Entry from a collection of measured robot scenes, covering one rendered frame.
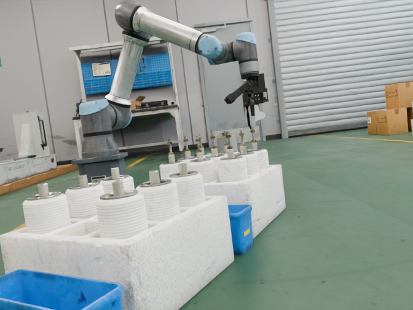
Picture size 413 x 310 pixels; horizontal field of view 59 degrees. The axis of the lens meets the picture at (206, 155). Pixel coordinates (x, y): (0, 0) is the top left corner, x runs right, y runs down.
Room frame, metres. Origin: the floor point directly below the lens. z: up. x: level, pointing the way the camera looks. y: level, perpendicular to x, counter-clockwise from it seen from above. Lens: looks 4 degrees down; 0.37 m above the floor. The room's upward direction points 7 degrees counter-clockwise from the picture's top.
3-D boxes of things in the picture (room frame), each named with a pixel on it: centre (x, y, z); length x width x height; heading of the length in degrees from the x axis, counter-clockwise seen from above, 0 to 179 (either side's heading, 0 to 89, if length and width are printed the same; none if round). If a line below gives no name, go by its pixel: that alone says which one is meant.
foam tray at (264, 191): (1.38, -0.03, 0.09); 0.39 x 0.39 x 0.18; 62
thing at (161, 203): (0.83, 0.12, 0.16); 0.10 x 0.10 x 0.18
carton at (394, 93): (4.50, -2.47, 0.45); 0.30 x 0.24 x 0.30; 3
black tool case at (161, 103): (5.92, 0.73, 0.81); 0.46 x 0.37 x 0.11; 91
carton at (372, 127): (4.82, -2.36, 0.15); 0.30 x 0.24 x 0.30; 90
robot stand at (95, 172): (1.51, 0.43, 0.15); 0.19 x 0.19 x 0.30; 1
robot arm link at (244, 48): (1.43, -0.20, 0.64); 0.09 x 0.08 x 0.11; 71
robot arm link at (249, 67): (1.43, -0.20, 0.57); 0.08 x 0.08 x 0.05
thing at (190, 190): (0.93, 0.06, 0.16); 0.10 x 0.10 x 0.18
